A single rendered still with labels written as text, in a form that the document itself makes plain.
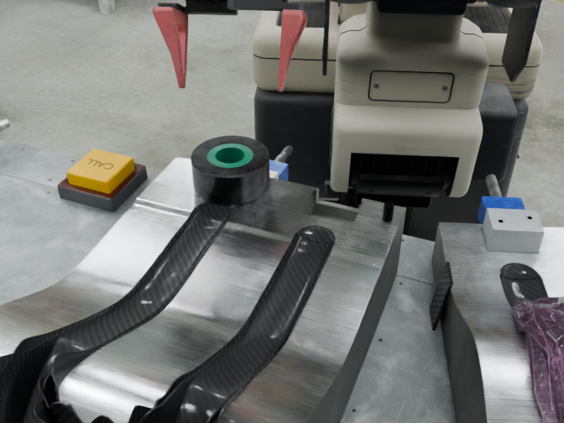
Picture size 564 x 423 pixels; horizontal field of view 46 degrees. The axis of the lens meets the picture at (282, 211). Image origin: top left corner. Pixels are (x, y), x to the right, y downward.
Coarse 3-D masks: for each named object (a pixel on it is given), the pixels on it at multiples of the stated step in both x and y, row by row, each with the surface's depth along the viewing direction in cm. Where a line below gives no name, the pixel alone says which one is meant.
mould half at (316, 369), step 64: (192, 192) 68; (128, 256) 61; (256, 256) 61; (384, 256) 60; (0, 320) 49; (64, 320) 51; (192, 320) 54; (320, 320) 55; (64, 384) 43; (128, 384) 44; (256, 384) 46; (320, 384) 48
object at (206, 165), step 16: (208, 144) 69; (224, 144) 69; (240, 144) 69; (256, 144) 69; (192, 160) 67; (208, 160) 67; (224, 160) 69; (240, 160) 69; (256, 160) 67; (192, 176) 68; (208, 176) 65; (224, 176) 64; (240, 176) 65; (256, 176) 66; (208, 192) 66; (224, 192) 65; (240, 192) 66; (256, 192) 67
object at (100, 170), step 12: (96, 156) 84; (108, 156) 84; (120, 156) 84; (72, 168) 81; (84, 168) 81; (96, 168) 81; (108, 168) 81; (120, 168) 82; (132, 168) 84; (72, 180) 81; (84, 180) 81; (96, 180) 80; (108, 180) 80; (120, 180) 82; (108, 192) 80
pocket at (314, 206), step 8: (312, 200) 69; (320, 200) 70; (304, 208) 66; (312, 208) 70; (320, 208) 70; (328, 208) 69; (336, 208) 69; (344, 208) 69; (352, 208) 69; (320, 216) 70; (328, 216) 70; (336, 216) 69; (344, 216) 69; (352, 216) 69
